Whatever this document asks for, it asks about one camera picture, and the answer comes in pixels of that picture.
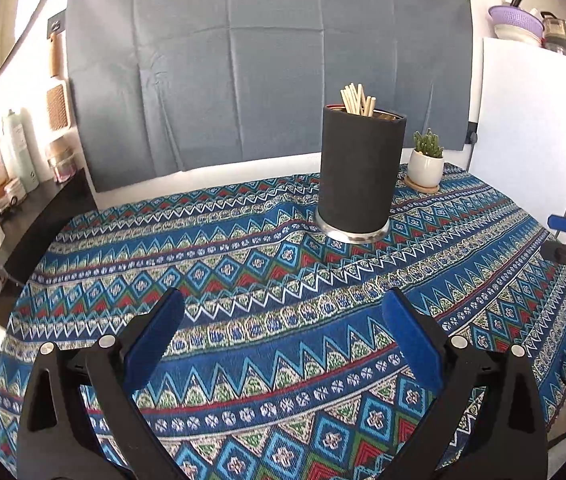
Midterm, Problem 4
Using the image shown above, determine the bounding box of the wooden chopstick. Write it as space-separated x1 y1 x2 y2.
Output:
340 88 356 115
344 84 361 115
362 96 372 117
350 84 360 115
366 96 376 117
356 84 366 116

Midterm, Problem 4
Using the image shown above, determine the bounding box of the white refrigerator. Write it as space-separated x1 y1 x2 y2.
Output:
468 38 566 224

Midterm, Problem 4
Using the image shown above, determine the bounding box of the wooden coaster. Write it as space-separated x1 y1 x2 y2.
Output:
403 176 440 194

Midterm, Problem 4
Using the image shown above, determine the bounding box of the white potted succulent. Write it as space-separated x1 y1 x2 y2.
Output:
406 128 444 186

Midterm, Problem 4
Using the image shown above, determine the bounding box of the steel pot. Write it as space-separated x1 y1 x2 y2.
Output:
541 11 566 55

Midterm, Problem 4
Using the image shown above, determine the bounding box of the black side shelf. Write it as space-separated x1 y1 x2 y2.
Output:
0 169 96 285

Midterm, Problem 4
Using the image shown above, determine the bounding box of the black cylindrical utensil holder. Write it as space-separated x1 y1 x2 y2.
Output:
314 105 406 244

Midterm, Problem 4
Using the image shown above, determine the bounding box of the patterned blue tablecloth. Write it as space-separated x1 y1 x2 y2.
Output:
0 165 566 479

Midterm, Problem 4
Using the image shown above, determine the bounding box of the purple colander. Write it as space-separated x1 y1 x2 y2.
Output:
488 6 544 44

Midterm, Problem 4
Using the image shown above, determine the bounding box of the pale green bottle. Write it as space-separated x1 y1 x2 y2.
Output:
7 110 39 193

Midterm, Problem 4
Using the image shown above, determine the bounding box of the wooden hair brush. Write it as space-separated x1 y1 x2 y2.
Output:
45 32 71 132

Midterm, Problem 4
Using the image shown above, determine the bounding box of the grey backdrop cloth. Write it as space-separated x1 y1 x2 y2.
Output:
66 0 473 192

